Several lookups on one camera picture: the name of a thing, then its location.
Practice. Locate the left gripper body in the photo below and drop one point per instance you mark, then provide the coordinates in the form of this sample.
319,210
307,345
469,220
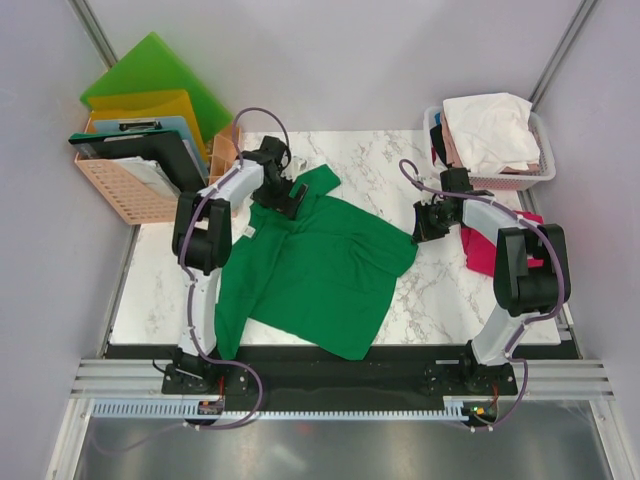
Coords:
275,196

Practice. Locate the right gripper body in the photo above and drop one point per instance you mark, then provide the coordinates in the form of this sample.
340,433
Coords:
433,221

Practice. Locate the green t shirt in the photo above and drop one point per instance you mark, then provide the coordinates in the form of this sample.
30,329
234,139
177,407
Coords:
327,277

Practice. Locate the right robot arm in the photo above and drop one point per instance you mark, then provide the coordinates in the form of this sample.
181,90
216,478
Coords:
531,280

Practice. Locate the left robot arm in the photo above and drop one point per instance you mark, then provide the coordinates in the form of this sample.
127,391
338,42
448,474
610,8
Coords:
202,236

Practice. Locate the red t shirt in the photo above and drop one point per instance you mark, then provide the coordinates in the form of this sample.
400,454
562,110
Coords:
479,235

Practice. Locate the white laundry basket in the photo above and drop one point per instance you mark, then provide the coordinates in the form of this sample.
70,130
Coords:
513,182

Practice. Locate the pink t shirt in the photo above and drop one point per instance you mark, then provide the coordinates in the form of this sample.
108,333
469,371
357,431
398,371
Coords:
481,159

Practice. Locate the black t shirt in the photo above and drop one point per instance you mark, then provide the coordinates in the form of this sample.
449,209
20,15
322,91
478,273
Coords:
437,141

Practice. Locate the white t shirt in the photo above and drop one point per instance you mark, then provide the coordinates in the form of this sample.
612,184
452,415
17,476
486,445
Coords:
500,119

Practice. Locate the black binder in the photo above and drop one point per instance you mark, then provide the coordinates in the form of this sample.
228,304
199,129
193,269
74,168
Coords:
158,158

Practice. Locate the peach file organizer basket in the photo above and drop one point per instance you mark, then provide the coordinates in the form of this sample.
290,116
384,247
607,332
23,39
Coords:
139,192

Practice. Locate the yellow plastic folder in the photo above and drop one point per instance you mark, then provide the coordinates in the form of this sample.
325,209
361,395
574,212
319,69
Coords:
154,104

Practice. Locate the green plastic folder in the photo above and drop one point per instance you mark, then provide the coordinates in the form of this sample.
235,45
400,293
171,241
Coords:
151,65

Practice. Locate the blue clipboard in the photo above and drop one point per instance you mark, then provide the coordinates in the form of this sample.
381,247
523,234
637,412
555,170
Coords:
175,123

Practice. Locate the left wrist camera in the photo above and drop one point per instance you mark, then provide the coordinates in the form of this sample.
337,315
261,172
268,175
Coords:
296,167

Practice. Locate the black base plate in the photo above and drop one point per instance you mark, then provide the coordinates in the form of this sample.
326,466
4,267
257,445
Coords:
427,371

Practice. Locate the white cable duct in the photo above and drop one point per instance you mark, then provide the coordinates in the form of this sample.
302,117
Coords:
191,409

